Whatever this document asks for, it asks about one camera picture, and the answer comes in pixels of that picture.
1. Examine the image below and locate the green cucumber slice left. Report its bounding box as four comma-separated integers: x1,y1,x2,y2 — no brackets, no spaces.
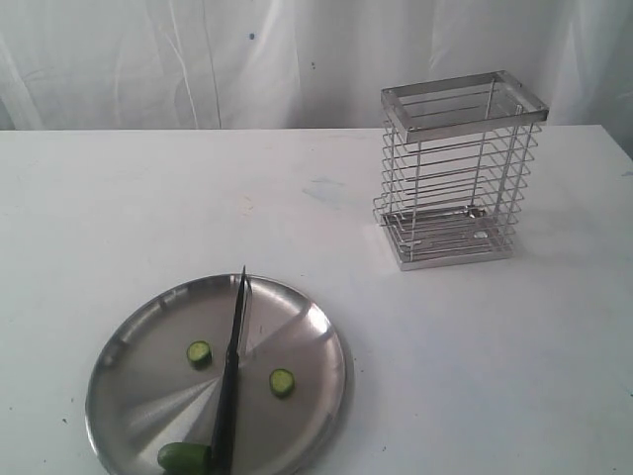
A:
186,340,213,370

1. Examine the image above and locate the green cucumber slice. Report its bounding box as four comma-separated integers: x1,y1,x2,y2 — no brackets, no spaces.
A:
186,340,213,370
269,368,296,399

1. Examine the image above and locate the round stainless steel plate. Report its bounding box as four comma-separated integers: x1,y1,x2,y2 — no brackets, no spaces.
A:
85,274,349,474

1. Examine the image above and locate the white backdrop curtain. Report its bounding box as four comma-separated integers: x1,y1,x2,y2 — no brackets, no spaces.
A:
1,1,632,130

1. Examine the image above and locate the green cucumber slice right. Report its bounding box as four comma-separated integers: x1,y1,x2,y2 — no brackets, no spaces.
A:
269,368,296,399

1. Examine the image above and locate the steel wire rack basket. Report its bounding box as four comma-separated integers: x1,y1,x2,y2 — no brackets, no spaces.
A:
373,70,549,270

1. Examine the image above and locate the black handled kitchen knife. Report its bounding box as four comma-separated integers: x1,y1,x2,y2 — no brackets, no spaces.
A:
209,266,249,474

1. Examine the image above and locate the green cucumber piece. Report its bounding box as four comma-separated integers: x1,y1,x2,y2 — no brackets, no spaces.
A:
156,442,211,474

